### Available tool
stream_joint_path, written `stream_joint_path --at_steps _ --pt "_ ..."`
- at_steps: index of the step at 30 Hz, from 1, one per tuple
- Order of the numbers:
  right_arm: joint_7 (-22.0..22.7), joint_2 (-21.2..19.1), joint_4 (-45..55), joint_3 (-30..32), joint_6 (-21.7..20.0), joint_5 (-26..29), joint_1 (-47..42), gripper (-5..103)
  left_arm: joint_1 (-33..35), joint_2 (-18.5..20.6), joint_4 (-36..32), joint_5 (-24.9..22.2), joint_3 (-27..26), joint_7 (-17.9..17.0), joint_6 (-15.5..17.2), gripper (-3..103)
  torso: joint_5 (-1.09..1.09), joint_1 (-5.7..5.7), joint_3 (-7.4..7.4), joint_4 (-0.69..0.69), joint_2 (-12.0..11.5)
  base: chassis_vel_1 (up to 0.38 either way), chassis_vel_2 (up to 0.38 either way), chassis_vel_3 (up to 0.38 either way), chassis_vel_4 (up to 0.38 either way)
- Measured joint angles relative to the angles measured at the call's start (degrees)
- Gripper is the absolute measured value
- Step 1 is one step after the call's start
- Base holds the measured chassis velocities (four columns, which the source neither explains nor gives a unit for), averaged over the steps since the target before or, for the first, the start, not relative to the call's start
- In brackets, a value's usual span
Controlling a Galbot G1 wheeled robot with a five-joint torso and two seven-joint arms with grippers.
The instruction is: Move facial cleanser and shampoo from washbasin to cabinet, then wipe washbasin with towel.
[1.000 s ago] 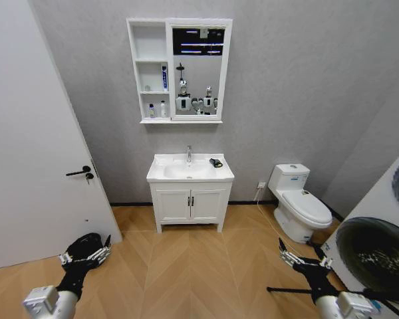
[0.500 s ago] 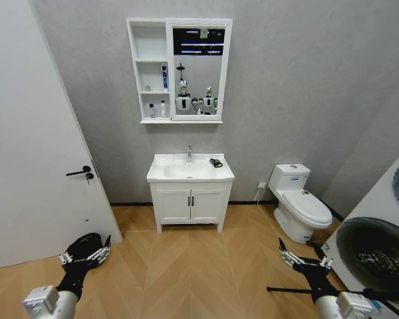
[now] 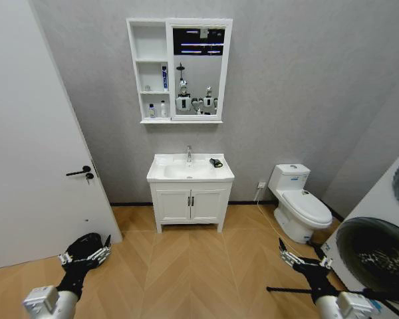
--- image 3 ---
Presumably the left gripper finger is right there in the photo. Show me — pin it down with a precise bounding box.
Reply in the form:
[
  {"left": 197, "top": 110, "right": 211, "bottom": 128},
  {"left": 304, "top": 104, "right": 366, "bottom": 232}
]
[
  {"left": 90, "top": 234, "right": 112, "bottom": 266},
  {"left": 59, "top": 232, "right": 103, "bottom": 265}
]

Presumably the white vanity cabinet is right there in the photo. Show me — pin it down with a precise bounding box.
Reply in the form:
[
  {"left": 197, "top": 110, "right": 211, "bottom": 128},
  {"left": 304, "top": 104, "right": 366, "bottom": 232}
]
[{"left": 149, "top": 181, "right": 234, "bottom": 234}]

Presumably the white ceramic washbasin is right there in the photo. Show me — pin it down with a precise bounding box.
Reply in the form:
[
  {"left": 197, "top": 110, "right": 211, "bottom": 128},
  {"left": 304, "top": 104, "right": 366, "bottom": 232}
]
[{"left": 146, "top": 152, "right": 236, "bottom": 184}]

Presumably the cabinet mirror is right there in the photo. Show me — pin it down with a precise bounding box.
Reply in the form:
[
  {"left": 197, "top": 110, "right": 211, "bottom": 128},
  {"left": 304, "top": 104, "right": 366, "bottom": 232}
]
[{"left": 172, "top": 27, "right": 227, "bottom": 117}]

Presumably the large dark round drum door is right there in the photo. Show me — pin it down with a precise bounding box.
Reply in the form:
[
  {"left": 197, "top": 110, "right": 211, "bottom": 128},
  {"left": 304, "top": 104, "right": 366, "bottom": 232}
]
[{"left": 335, "top": 217, "right": 399, "bottom": 302}]

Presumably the white toilet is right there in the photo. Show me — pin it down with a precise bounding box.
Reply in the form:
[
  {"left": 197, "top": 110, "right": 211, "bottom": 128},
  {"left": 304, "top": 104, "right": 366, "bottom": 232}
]
[{"left": 267, "top": 163, "right": 334, "bottom": 245}]

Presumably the white stacked washing machine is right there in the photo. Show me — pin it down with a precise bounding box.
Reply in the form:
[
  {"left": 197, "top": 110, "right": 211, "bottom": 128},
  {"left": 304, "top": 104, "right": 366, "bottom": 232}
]
[{"left": 321, "top": 142, "right": 399, "bottom": 319}]

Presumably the white door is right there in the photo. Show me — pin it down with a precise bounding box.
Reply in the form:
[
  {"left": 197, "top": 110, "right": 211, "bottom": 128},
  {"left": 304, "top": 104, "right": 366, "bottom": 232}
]
[{"left": 0, "top": 0, "right": 124, "bottom": 270}]

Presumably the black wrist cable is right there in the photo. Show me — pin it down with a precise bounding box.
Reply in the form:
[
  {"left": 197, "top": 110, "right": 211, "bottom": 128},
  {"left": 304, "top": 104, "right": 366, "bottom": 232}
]
[{"left": 266, "top": 285, "right": 399, "bottom": 302}]

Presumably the white power cable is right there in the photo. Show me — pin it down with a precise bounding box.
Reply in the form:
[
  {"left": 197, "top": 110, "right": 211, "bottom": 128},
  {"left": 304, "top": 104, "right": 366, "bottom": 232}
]
[{"left": 253, "top": 187, "right": 287, "bottom": 241}]

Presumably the white wall cabinet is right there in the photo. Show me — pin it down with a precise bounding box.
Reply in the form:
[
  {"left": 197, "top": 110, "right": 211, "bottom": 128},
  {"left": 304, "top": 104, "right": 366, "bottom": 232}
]
[{"left": 126, "top": 17, "right": 234, "bottom": 125}]

